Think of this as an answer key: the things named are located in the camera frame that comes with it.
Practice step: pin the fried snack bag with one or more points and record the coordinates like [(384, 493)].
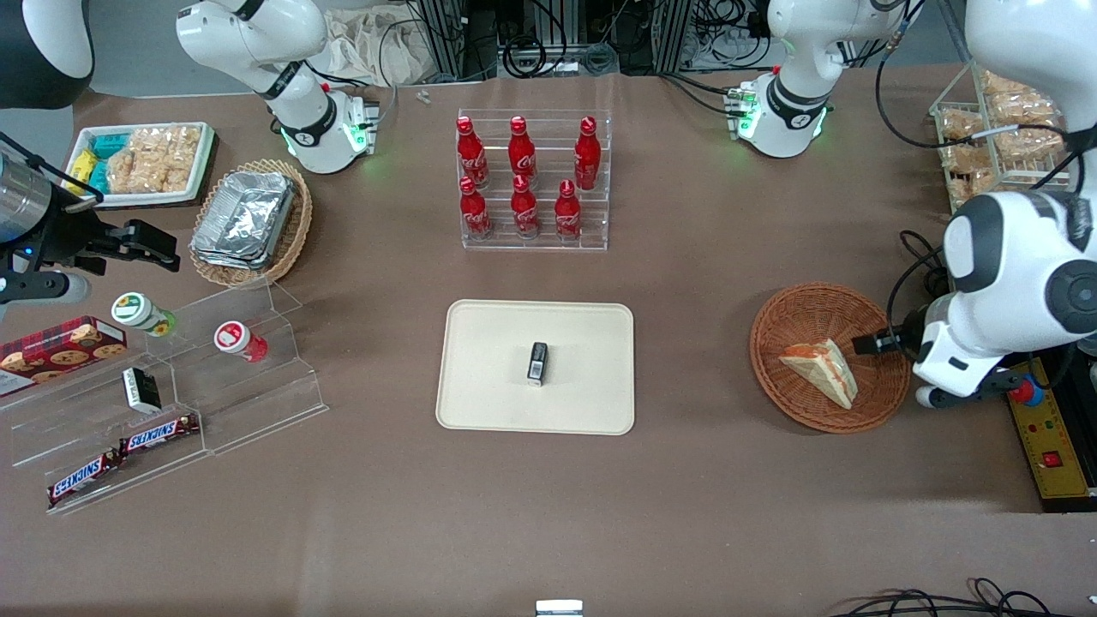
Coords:
[(1020, 98), (968, 171), (960, 124), (1028, 141)]

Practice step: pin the teal snack packet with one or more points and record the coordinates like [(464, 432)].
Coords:
[(100, 177), (110, 144)]

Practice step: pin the red cola bottle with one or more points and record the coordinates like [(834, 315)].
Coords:
[(470, 154), (524, 210), (521, 154), (474, 212), (587, 158), (567, 214)]

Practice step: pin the white rectangular snack tray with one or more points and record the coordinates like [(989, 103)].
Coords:
[(204, 163)]

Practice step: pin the white cloth bag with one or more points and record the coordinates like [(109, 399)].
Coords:
[(377, 43)]

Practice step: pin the clear acrylic bottle rack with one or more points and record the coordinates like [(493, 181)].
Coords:
[(548, 137)]

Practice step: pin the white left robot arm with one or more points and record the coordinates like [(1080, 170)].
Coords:
[(1011, 257)]

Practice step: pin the red strawberry yogurt cup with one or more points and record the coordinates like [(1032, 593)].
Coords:
[(236, 338)]

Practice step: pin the clear acrylic step stand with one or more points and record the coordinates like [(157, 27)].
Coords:
[(51, 428), (266, 394)]

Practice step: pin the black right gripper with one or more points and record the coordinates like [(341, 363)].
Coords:
[(70, 242)]

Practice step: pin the triangular sandwich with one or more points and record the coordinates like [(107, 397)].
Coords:
[(823, 368)]

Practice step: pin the grey cylindrical wrist attachment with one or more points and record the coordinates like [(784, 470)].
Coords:
[(43, 288)]

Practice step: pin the stack of foil trays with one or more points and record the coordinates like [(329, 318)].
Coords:
[(244, 218)]

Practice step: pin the beige plastic tray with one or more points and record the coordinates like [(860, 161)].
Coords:
[(488, 377)]

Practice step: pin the black box with white label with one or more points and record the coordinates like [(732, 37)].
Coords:
[(141, 390)]

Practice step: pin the red tartan cookie box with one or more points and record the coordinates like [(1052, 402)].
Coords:
[(60, 351)]

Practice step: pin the small silver block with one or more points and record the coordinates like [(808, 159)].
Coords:
[(559, 608)]

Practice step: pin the white power strip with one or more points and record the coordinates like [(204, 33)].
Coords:
[(728, 47)]

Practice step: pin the small black box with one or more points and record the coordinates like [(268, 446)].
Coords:
[(537, 364)]

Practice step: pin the yellow snack packet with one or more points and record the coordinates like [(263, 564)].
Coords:
[(81, 164)]

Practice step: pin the round brown wicker basket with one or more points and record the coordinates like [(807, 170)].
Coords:
[(788, 321)]

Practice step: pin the aluminium frame post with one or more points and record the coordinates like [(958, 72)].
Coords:
[(446, 34), (673, 30)]

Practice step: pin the rice cracker bag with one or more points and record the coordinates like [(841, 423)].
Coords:
[(141, 176), (171, 144)]

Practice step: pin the Snickers chocolate bar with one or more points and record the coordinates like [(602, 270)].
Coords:
[(84, 477), (158, 434)]

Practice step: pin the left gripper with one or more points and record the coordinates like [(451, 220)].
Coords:
[(910, 333)]

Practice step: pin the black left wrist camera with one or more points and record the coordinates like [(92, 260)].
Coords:
[(973, 390)]

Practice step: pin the yellow emergency stop control box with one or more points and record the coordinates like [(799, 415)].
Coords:
[(1058, 446)]

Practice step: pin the green sunflower yogurt cup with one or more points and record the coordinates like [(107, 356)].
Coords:
[(137, 311)]

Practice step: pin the oval tan wicker basket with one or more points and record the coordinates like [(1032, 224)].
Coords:
[(296, 223)]

